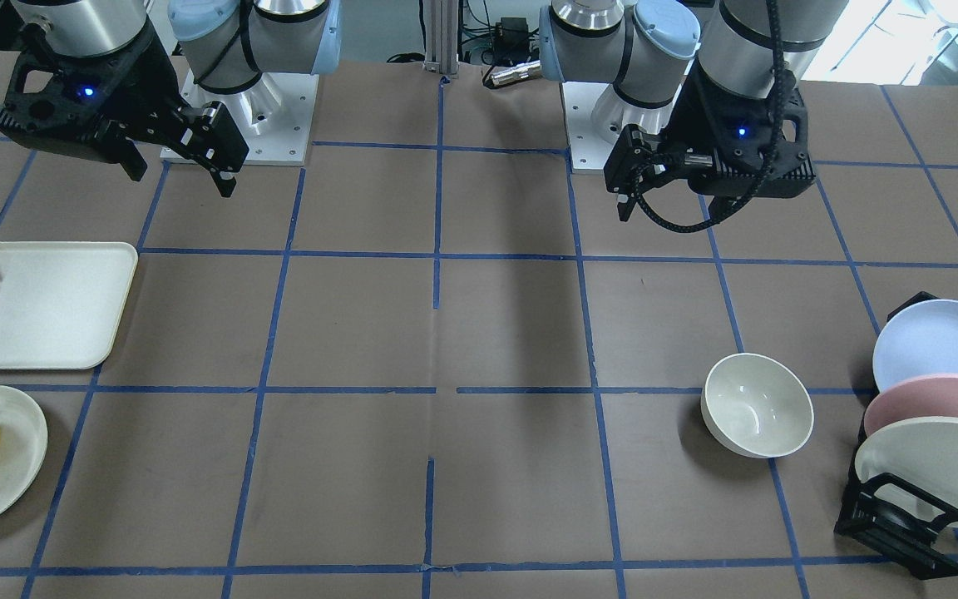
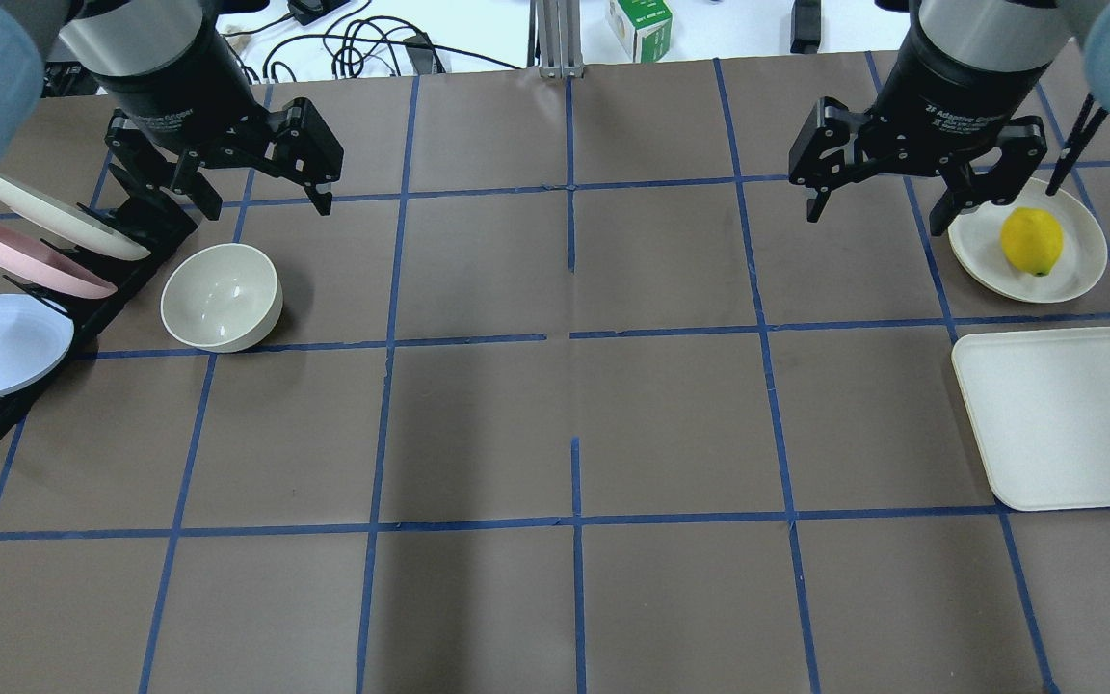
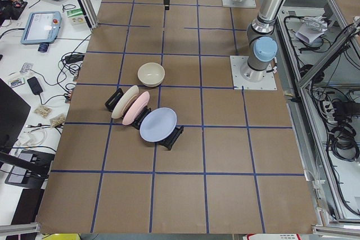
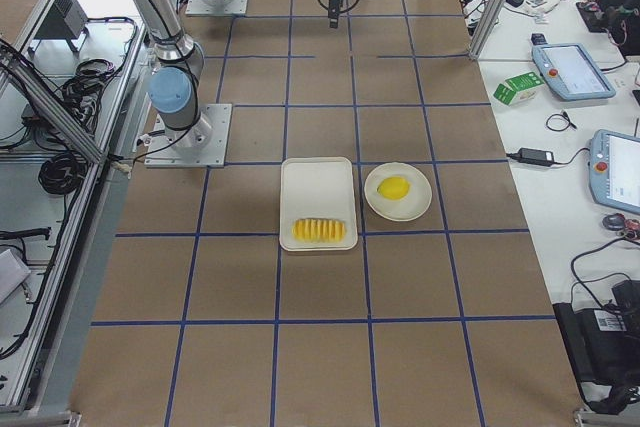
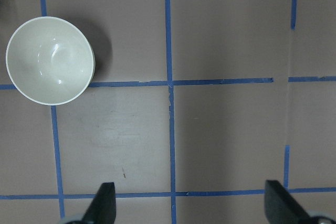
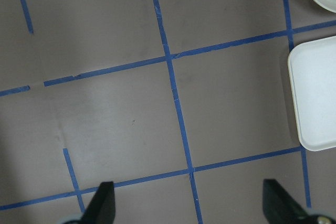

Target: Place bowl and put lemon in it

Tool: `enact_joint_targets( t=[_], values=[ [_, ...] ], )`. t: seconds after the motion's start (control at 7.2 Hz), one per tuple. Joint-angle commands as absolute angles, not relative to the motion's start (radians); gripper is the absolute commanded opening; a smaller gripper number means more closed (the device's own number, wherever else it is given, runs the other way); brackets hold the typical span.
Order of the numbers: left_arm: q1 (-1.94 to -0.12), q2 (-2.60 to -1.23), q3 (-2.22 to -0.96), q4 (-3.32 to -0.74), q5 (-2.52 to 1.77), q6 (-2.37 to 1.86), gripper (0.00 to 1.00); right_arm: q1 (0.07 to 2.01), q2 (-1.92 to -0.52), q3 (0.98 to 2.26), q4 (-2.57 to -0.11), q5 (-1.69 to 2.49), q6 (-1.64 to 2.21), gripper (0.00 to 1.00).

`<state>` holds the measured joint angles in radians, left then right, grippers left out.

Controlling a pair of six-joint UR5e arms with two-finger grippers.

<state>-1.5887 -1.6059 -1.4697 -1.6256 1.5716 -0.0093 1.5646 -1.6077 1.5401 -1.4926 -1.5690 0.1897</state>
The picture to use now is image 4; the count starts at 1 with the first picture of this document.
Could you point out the blue teach pendant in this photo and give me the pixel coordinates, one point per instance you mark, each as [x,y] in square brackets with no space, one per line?
[571,73]
[614,170]

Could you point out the lower blue teach pendant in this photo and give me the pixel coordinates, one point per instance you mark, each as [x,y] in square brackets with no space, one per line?
[614,170]

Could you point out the black power adapter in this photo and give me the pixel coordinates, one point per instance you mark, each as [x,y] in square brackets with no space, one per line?
[536,157]

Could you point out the grey box with vents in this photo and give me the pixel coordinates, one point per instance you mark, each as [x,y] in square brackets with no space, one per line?
[66,21]

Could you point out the white rectangular tray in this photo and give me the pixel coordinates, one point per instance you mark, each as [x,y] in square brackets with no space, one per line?
[321,187]

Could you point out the upper blue teach pendant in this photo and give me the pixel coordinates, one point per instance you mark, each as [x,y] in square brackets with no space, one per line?
[571,73]

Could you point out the white round plate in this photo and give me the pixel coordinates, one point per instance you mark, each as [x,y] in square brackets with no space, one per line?
[411,207]

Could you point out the green white carton box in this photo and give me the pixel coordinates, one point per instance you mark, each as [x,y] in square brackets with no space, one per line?
[518,89]

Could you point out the black case on table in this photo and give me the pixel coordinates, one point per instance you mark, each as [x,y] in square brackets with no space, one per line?
[604,358]

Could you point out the yellow lemon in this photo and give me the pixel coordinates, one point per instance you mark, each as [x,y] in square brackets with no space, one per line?
[394,188]

